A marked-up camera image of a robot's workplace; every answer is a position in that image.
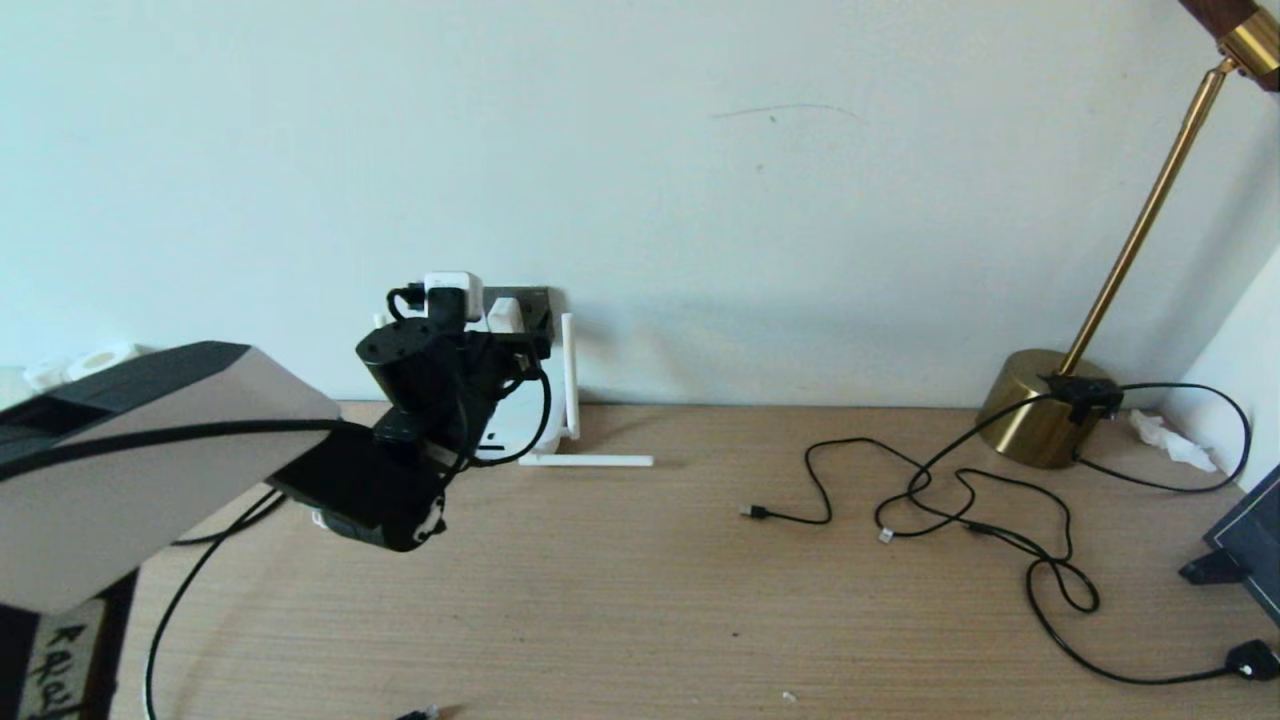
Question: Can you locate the white router with antennas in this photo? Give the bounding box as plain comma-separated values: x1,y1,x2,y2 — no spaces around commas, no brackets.
375,313,656,469

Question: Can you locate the white toilet paper roll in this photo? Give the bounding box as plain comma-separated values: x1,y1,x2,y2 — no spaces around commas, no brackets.
64,343,141,383

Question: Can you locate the brass desk lamp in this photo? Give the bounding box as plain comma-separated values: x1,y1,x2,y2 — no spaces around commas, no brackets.
977,0,1280,469

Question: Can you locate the black clip on lamp base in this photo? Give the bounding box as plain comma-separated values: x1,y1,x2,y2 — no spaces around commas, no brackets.
1040,373,1123,422

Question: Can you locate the crumpled white tissue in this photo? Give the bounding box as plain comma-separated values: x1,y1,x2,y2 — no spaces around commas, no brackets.
1130,408,1219,473

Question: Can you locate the dark blue box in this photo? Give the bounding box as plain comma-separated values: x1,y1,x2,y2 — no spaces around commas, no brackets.
1178,464,1280,626

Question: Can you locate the grey wall socket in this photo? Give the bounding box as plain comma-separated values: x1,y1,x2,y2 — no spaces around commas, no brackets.
482,286,554,347

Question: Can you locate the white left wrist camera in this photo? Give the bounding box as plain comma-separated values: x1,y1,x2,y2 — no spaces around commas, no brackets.
422,271,485,322

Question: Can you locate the black usb cable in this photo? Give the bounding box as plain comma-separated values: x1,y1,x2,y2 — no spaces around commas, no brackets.
741,437,1076,561

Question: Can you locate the black cable with clear plug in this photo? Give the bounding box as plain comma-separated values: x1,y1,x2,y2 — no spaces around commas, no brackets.
875,393,1061,546

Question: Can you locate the long black cable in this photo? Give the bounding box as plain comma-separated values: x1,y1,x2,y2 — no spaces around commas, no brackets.
143,488,288,720

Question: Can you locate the black lamp cable with plug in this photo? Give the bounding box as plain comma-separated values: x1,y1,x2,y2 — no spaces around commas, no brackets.
1024,382,1280,686

